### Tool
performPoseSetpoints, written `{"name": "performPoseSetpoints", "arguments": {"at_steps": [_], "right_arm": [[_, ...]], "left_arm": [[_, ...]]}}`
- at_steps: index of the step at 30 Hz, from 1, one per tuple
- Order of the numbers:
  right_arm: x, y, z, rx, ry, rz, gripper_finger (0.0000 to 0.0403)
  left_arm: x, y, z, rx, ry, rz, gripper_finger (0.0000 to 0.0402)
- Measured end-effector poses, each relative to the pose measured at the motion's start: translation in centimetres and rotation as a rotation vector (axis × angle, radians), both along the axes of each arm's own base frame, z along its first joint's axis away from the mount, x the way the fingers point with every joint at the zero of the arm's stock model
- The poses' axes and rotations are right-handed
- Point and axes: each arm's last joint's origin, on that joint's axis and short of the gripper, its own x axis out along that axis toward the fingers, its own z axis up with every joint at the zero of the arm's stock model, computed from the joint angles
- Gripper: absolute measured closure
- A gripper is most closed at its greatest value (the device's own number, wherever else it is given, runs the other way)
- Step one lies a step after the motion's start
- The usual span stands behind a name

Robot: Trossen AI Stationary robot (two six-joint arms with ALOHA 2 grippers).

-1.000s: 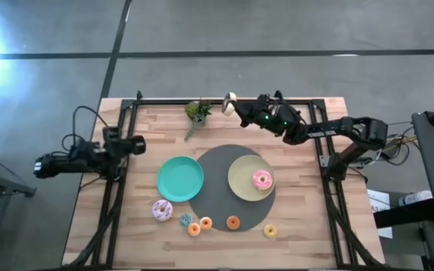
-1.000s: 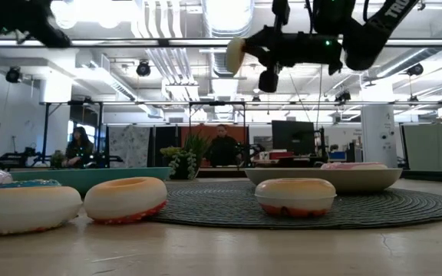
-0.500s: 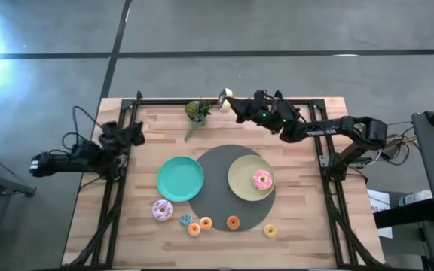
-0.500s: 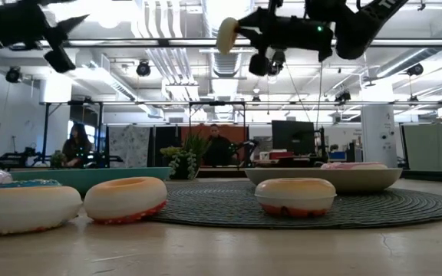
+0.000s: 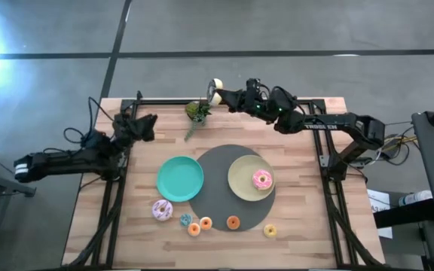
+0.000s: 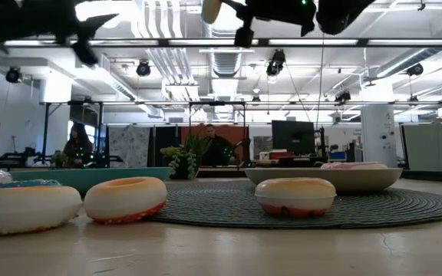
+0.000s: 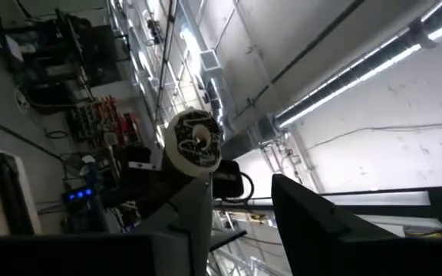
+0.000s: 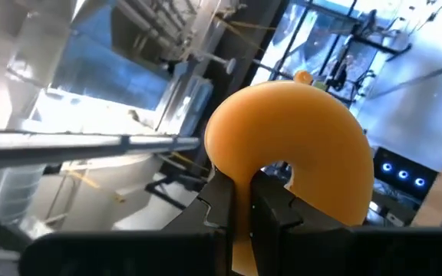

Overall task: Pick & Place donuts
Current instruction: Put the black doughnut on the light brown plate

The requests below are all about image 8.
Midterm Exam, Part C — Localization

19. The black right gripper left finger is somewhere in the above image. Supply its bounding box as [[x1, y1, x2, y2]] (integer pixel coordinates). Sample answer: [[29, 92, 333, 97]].
[[162, 165, 236, 233]]

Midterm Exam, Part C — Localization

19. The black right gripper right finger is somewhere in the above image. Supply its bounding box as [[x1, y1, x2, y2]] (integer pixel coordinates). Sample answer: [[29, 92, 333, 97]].
[[249, 170, 355, 276]]

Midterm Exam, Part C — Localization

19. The tan donut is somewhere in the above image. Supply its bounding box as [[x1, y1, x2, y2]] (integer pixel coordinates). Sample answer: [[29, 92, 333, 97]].
[[204, 79, 375, 276]]

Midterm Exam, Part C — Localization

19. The computer case with blue fans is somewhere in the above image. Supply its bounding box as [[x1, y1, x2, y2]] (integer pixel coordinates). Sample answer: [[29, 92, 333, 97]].
[[372, 146, 440, 201]]

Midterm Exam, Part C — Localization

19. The small orange object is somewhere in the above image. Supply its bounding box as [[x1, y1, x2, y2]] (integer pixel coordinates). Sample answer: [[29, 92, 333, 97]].
[[293, 70, 314, 85]]

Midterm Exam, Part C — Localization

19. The black frame bar with lights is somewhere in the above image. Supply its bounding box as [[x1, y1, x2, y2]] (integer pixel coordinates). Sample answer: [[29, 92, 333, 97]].
[[0, 129, 201, 172]]

